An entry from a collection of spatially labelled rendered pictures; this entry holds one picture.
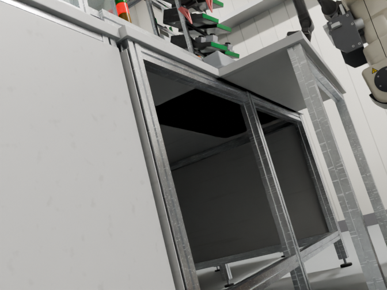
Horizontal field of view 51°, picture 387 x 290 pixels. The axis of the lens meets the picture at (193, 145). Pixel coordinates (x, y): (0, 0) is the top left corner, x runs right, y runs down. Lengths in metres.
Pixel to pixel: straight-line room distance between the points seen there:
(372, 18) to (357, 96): 2.86
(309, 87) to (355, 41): 0.54
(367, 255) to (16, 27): 1.05
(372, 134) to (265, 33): 1.74
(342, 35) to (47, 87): 1.32
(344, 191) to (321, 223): 1.04
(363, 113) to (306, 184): 2.45
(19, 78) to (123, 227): 0.33
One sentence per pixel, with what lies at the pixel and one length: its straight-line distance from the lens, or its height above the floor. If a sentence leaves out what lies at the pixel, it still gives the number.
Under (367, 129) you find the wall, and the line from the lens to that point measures 4.64.
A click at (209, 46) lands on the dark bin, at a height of 1.19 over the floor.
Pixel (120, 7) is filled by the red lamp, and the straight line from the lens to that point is 1.84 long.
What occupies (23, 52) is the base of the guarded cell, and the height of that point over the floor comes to 0.71.
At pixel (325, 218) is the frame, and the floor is 0.26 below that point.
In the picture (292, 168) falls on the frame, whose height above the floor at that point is 0.56.
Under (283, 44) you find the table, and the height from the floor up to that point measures 0.84.
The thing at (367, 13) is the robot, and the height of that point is 1.02.
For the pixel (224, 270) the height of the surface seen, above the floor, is 0.10.
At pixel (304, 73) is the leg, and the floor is 0.73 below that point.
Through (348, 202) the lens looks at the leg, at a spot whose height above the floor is 0.31.
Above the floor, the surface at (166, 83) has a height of 0.83.
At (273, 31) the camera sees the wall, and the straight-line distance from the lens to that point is 5.12.
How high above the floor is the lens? 0.32
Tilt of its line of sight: 13 degrees up
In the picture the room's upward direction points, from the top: 15 degrees counter-clockwise
